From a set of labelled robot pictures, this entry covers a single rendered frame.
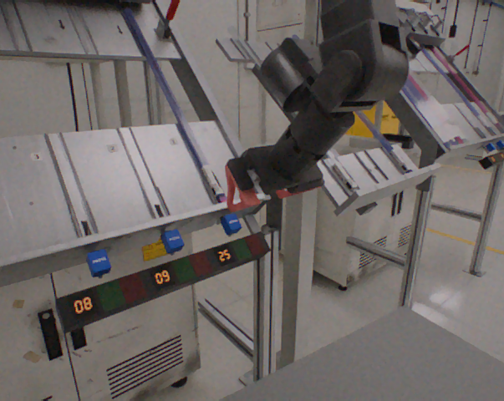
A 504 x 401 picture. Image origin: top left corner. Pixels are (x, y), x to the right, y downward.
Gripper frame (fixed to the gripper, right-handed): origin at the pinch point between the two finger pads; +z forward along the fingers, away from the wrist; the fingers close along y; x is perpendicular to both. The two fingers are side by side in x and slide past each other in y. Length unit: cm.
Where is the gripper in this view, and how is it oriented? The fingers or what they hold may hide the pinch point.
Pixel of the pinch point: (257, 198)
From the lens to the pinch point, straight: 52.8
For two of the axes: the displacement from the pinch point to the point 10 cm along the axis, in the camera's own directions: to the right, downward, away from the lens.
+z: -4.3, 5.0, 7.5
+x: 4.5, 8.4, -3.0
